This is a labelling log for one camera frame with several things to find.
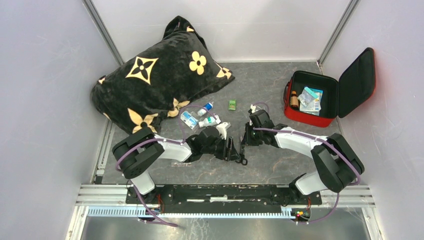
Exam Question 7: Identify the white bottle blue label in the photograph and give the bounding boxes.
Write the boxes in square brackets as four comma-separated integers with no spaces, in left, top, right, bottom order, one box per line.
[197,102,213,117]

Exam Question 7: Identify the small green packet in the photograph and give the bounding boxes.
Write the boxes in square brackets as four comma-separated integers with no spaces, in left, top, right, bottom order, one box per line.
[228,99,237,111]

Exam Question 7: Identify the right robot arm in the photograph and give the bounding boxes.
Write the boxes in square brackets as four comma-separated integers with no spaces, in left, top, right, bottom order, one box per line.
[243,109,365,204]

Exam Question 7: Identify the black pillow with gold flowers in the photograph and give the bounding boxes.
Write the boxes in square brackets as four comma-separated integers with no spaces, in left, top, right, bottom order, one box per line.
[90,16,235,134]

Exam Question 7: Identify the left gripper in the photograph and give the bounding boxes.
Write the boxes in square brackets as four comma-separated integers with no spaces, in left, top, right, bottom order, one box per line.
[202,135,241,162]

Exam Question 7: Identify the white bottle green label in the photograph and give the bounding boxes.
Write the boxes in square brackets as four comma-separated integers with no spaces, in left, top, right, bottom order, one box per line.
[198,115,221,128]

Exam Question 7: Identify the small clear zip bag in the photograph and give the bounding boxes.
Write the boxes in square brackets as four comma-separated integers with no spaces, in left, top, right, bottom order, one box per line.
[298,86,320,106]

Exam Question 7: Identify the blue white clear packet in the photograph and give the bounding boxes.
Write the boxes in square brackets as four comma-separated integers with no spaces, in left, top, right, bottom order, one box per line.
[180,110,199,130]

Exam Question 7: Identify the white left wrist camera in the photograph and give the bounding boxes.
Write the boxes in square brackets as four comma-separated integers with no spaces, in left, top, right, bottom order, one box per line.
[215,122,231,140]

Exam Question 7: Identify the white blue gauze packet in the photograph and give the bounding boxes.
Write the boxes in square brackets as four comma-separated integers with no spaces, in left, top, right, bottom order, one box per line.
[299,99,321,116]

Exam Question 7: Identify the blue white wipes pack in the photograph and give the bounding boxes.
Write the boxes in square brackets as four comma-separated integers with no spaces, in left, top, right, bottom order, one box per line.
[303,87,324,112]

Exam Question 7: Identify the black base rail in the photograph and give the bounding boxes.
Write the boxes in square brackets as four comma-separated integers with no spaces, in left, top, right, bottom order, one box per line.
[143,184,323,214]

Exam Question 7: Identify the black handled scissors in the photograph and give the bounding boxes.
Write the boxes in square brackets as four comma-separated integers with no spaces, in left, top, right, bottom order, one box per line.
[239,131,248,166]

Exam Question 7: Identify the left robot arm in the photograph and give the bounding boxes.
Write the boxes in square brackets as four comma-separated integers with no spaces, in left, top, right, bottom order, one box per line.
[112,125,248,204]

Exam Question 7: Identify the brown bottle orange cap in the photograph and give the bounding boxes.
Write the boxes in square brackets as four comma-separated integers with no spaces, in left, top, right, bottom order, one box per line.
[289,91,299,110]

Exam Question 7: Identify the red medicine kit case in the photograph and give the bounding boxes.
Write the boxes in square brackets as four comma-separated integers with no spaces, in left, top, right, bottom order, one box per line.
[283,47,376,128]

